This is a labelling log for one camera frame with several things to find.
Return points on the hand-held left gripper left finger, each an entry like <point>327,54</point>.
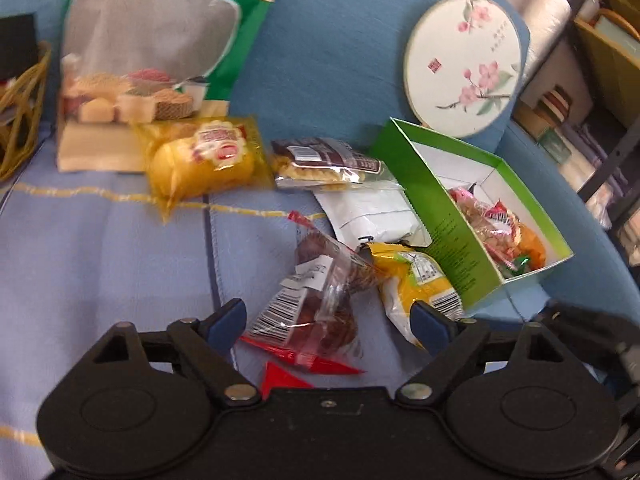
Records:
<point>227,317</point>

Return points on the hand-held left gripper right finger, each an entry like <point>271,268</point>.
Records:
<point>430,322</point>

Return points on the yellow green snack packet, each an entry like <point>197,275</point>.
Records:
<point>405,280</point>

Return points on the green cardboard box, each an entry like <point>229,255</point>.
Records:
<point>445,240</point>

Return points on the clear packet of brown snack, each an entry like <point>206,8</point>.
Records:
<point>320,305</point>

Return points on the green candy packet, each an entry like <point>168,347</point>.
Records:
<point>522,261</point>

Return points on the red fried snack packet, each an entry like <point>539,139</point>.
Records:
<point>492,230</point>

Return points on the brown orange snack packet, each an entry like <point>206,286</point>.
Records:
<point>532,247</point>

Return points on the plain red packet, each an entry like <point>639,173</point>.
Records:
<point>280,382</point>

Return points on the white snack packet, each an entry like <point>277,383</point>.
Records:
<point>370,215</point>

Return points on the blue striped seat cloth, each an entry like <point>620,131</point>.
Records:
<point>100,260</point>

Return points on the yellow cake packet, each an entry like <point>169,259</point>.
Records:
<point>200,160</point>

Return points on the brown label biscuit packet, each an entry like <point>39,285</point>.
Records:
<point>320,160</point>

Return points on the bookshelf with books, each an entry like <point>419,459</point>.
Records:
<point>610,60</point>

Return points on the round floral hand fan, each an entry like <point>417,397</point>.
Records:
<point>450,50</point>

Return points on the blue fabric sofa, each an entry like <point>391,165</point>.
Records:
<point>340,35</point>

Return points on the large beige green grain pouch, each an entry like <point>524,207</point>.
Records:
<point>150,25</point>

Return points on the woven wicker basket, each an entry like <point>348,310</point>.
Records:
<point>25,90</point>

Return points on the white plastic roll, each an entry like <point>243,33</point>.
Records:
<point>545,25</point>

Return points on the black box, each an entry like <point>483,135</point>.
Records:
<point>17,40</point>

